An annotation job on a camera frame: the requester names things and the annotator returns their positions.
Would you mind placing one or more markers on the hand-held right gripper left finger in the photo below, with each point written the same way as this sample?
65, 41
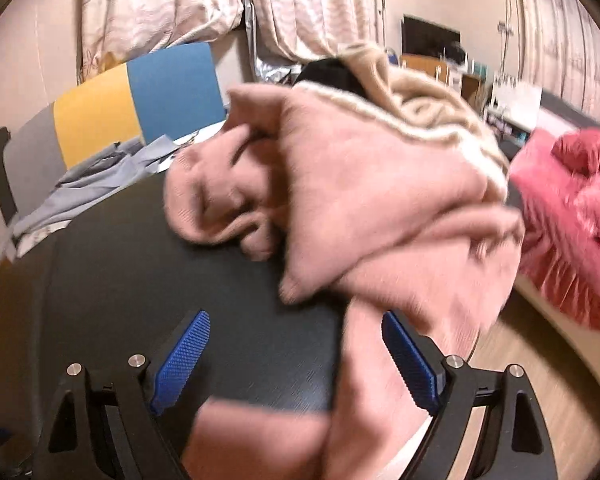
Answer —
180, 360

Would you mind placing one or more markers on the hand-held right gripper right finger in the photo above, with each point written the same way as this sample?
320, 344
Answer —
410, 365

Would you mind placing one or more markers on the pink knit sweater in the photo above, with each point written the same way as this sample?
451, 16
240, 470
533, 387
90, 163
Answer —
355, 185

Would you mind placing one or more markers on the grey-blue garment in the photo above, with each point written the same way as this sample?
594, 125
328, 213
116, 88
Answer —
90, 185

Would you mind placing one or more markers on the red bed cover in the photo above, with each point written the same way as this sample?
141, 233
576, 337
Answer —
565, 220

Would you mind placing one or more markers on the grey yellow blue chair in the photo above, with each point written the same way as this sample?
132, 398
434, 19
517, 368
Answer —
95, 110

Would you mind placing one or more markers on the beige striped sweater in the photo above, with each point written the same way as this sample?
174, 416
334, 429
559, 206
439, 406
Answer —
420, 95

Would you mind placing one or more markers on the white box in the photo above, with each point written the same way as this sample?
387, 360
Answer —
517, 102

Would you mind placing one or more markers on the wooden desk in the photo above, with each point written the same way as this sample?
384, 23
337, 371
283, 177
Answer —
420, 65

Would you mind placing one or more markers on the black cloth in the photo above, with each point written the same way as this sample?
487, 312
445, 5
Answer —
330, 75

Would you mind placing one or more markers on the silver foil sheet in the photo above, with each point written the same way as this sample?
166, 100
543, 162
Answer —
275, 71

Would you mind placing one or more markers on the black monitor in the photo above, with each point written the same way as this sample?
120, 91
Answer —
430, 37

